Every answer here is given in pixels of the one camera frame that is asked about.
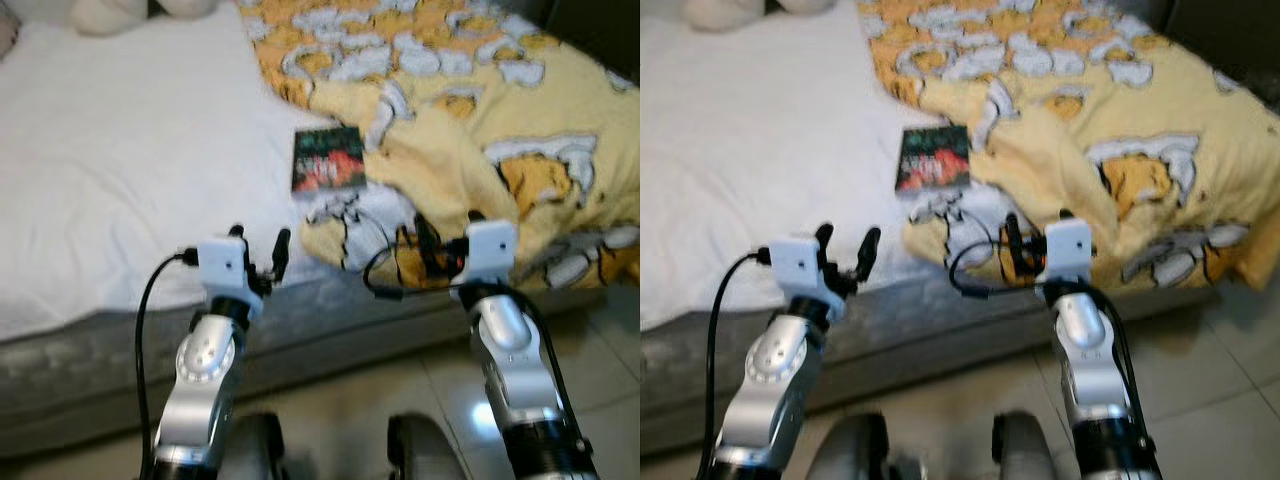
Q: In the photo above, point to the dark red cover book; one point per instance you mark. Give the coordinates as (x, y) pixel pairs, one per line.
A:
(328, 160)
(932, 160)

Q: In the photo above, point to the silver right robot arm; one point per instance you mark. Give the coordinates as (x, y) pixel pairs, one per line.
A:
(510, 340)
(1085, 340)

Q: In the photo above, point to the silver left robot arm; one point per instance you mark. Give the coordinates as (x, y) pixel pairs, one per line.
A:
(775, 365)
(205, 360)

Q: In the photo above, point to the white bed sheet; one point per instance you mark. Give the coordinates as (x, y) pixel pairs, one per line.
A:
(760, 150)
(130, 150)

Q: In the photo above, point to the yellow cartoon print blanket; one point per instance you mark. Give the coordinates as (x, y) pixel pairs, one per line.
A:
(1100, 100)
(480, 100)

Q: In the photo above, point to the grey robot left leg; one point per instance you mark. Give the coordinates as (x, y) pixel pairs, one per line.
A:
(255, 450)
(850, 450)

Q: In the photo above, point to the grey robot leg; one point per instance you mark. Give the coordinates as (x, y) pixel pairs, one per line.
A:
(850, 450)
(425, 450)
(1025, 450)
(255, 450)

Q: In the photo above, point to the grey quilted mattress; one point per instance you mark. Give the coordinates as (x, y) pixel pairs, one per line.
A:
(80, 380)
(700, 380)

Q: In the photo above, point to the grey robot right leg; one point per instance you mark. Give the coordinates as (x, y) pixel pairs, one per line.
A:
(425, 450)
(1025, 450)

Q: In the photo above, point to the dark wooden wardrobe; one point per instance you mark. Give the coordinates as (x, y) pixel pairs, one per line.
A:
(1230, 30)
(600, 30)

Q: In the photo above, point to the white plush toy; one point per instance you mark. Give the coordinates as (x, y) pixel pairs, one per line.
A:
(720, 12)
(110, 15)

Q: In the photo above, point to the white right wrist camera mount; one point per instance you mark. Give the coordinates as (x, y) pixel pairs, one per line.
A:
(492, 248)
(1068, 248)

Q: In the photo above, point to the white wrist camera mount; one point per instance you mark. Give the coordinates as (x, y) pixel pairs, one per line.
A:
(222, 265)
(1068, 248)
(795, 265)
(492, 248)

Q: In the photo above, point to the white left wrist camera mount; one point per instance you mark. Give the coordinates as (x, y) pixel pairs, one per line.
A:
(795, 265)
(222, 265)

